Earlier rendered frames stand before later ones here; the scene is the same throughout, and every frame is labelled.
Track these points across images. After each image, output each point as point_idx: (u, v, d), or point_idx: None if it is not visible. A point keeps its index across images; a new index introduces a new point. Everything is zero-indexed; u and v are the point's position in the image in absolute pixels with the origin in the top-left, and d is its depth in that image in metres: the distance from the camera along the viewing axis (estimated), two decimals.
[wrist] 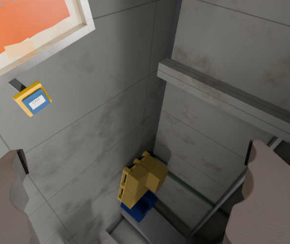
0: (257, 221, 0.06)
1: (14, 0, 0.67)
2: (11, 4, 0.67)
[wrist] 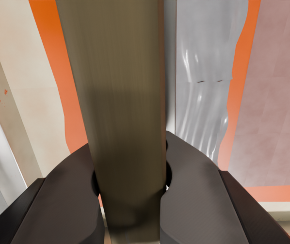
0: (182, 204, 0.07)
1: None
2: None
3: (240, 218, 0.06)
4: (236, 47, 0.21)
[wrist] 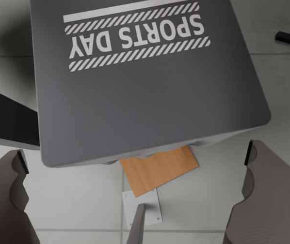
0: (257, 221, 0.06)
1: None
2: None
3: None
4: None
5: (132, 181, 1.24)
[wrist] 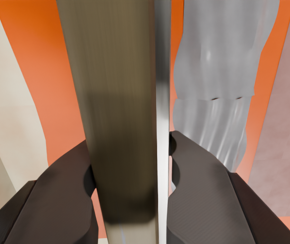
0: (189, 205, 0.07)
1: None
2: None
3: (249, 221, 0.06)
4: (261, 55, 0.16)
5: None
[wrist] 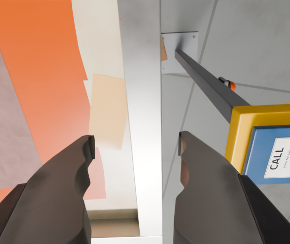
0: (197, 205, 0.07)
1: None
2: None
3: (258, 225, 0.06)
4: None
5: None
